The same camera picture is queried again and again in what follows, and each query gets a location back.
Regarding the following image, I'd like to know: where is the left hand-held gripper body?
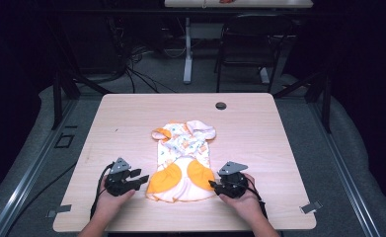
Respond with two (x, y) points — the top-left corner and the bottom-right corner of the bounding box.
(104, 157), (136, 198)

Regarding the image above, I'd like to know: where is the white and orange baby garment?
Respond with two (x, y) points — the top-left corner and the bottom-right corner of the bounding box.
(145, 119), (217, 203)

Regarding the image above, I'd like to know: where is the white background table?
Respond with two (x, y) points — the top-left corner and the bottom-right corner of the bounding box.
(163, 0), (314, 85)

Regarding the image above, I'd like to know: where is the person's left hand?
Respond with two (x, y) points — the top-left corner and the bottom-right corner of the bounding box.
(94, 175), (136, 217)

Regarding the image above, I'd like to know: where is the thin black floor cable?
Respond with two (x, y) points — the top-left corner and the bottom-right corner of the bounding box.
(2, 161), (79, 237)

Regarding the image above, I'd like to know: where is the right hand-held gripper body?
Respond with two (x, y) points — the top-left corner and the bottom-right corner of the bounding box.
(214, 161), (250, 199)

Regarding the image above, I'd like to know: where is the black metal frame stand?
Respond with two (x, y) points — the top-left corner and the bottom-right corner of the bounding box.
(49, 19), (114, 131)
(272, 67), (334, 134)

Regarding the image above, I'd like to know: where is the black folding chair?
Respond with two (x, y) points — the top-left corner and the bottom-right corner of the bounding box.
(214, 13), (295, 94)

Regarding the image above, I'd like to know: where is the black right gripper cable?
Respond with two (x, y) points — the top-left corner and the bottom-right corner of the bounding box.
(244, 172), (269, 219)

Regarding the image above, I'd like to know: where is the grey tape strip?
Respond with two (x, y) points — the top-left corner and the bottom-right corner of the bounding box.
(46, 203), (73, 218)
(299, 200), (324, 214)

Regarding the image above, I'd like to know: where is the aluminium floor rail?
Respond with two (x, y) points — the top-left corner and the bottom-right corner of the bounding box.
(0, 98), (80, 237)
(308, 98), (383, 237)

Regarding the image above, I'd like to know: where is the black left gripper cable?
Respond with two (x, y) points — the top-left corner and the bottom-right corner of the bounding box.
(89, 162), (116, 221)

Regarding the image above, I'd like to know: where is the bundle of black floor cables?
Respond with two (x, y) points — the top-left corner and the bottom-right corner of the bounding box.
(108, 16), (179, 95)

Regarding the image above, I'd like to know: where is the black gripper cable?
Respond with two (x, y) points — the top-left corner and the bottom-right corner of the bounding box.
(244, 172), (269, 219)
(89, 162), (116, 221)

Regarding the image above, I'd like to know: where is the person's right hand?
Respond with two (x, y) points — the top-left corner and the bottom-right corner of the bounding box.
(218, 173), (265, 225)

